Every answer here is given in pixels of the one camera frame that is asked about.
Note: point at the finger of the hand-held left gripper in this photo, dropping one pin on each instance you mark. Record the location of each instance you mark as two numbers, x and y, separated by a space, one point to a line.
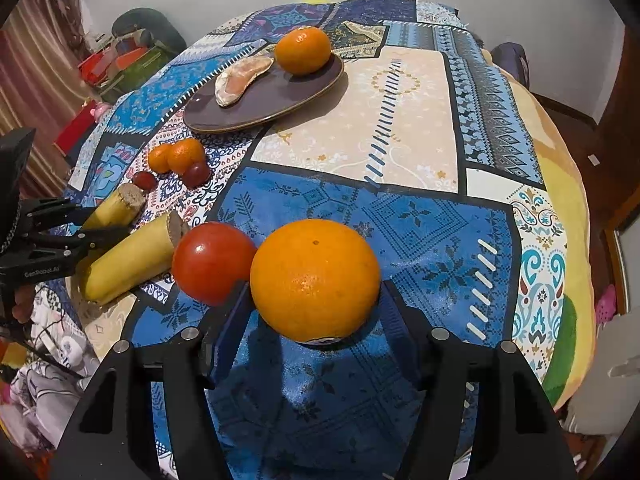
95 240
60 212

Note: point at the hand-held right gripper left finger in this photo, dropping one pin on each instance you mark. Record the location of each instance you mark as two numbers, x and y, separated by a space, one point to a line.
231 325

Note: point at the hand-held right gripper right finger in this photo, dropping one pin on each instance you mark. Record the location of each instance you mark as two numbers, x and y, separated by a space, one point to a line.
400 332

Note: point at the large yellow banana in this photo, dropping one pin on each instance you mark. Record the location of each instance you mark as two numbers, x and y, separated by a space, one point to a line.
130 265

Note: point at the large orange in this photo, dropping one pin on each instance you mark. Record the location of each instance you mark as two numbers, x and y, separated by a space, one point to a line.
315 280

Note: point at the person's left hand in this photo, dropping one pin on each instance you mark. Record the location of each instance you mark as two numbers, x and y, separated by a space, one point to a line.
24 305

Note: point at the small yellow banana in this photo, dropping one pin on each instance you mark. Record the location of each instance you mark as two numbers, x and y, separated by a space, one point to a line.
117 207

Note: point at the red tomato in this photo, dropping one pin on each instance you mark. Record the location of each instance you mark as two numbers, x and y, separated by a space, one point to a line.
210 262

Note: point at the small dark red fruit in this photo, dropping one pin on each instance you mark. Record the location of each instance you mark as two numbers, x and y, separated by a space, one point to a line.
144 181
196 175

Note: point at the red box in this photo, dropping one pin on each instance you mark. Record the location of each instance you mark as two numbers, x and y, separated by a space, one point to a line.
72 132
95 66

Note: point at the small tangerine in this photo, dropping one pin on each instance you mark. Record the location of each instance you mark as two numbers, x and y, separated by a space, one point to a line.
186 154
157 159

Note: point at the pink toy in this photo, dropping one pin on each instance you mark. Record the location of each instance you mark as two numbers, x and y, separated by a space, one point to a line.
100 110

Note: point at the white printed cloth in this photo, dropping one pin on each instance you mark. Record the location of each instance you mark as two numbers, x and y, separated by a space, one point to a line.
45 400

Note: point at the blue patterned blanket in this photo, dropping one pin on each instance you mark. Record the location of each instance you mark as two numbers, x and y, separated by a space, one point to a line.
400 200

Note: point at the striped brown curtain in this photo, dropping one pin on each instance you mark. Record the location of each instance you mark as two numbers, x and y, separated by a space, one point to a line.
35 75

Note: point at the green storage box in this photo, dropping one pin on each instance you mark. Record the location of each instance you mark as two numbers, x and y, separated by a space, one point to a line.
137 67

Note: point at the yellow fleece blanket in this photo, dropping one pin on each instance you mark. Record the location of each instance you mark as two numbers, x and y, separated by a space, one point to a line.
570 210

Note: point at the dark green chair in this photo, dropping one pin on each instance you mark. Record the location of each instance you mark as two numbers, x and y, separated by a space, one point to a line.
150 22

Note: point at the brown round plate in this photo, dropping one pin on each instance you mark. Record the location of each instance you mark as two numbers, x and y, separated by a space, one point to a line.
280 95

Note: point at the medium orange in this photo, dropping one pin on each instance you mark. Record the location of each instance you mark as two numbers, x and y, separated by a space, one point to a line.
302 50

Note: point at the dark purple bag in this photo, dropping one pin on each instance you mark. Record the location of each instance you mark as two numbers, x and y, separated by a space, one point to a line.
512 62

